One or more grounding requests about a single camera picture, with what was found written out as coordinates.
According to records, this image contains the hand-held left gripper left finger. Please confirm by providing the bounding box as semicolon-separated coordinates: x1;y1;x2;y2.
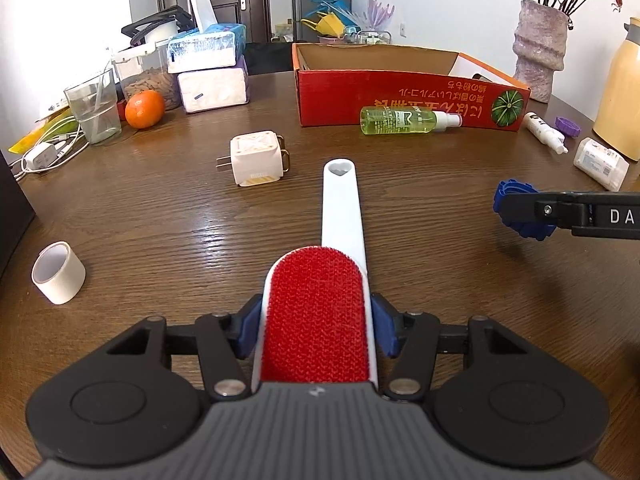
102;296;263;402

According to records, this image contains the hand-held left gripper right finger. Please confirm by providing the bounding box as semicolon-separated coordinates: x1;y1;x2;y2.
371;292;538;403

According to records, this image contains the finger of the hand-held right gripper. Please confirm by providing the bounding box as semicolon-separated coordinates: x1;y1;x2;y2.
492;179;574;240

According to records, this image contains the white cotton buds box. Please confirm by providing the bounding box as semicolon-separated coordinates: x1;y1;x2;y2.
573;137;630;192

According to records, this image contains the red and white lint brush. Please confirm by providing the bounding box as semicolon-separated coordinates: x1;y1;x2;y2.
250;159;378;396

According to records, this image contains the small white bottle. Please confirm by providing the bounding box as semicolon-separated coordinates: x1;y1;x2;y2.
524;111;569;155

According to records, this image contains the green spray bottle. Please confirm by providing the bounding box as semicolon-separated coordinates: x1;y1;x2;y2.
360;106;463;136

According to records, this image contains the white plug adapter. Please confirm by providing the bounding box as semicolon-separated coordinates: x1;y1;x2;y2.
216;131;292;187

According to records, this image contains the white tape roll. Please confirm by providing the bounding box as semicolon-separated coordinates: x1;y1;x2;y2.
31;241;87;306

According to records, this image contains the red cardboard box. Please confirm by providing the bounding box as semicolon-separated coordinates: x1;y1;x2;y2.
292;42;532;133

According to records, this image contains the yellow thermos jug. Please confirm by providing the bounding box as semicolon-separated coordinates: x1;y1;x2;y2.
592;17;640;162

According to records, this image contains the orange fruit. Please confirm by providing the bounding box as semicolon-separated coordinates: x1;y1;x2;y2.
125;90;166;129

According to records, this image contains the dark box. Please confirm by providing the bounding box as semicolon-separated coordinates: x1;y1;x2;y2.
0;150;37;273

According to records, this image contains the clear drinking glass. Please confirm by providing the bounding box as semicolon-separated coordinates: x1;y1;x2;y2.
63;69;122;147

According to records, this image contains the white charger block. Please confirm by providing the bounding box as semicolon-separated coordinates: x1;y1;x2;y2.
24;142;58;171

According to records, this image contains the clear jar of almonds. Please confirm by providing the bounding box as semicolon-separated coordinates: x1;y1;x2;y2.
111;42;183;111

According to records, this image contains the black bag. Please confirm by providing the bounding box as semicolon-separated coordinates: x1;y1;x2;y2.
245;42;293;76

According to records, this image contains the blue tissue pack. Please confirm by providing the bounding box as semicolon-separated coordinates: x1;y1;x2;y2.
166;23;247;74

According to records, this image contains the yellow packet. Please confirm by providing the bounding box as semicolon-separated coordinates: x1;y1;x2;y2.
7;110;76;154

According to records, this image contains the black round object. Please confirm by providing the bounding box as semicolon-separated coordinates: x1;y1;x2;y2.
122;5;195;47

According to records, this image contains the white carton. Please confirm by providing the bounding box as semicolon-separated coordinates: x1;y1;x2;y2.
190;0;218;31

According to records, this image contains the white cable bundle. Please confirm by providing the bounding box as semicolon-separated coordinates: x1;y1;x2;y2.
10;125;91;181

